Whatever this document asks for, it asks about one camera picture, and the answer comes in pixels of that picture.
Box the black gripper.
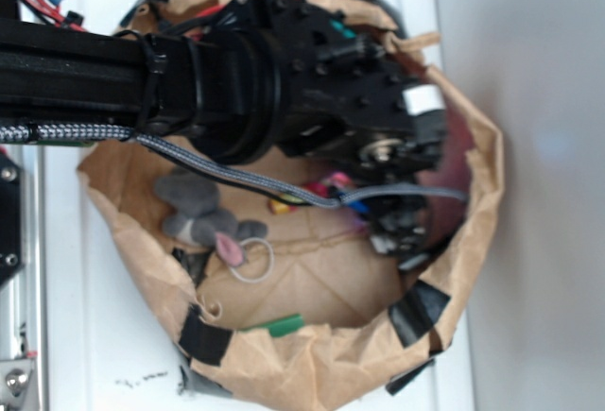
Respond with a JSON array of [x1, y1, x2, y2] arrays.
[[283, 0, 450, 270]]

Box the grey braided cable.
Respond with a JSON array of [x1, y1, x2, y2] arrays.
[[0, 120, 469, 210]]

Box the brown paper bag bin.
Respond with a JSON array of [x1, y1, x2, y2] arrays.
[[78, 0, 504, 410]]

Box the green plastic block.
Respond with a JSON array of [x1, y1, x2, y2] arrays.
[[241, 314, 305, 338]]

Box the black tape patch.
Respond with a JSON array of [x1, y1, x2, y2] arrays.
[[178, 304, 233, 367], [388, 280, 451, 348]]

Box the black bracket plate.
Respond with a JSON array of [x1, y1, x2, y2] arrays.
[[0, 148, 23, 288]]

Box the grey plush bunny toy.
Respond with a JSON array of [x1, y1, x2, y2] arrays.
[[153, 167, 268, 267]]

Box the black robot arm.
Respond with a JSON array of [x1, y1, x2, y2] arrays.
[[1, 0, 447, 267]]

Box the black tape patch right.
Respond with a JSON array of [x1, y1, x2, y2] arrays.
[[388, 280, 451, 348]]

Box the metal frame rail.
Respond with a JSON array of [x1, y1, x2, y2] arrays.
[[1, 146, 50, 410]]

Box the white elastic loop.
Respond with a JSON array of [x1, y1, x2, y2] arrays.
[[229, 237, 275, 284]]

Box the black tape patch left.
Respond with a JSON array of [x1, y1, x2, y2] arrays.
[[178, 304, 233, 367]]

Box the multicolored twisted rope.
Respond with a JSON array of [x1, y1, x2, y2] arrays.
[[267, 170, 368, 232]]

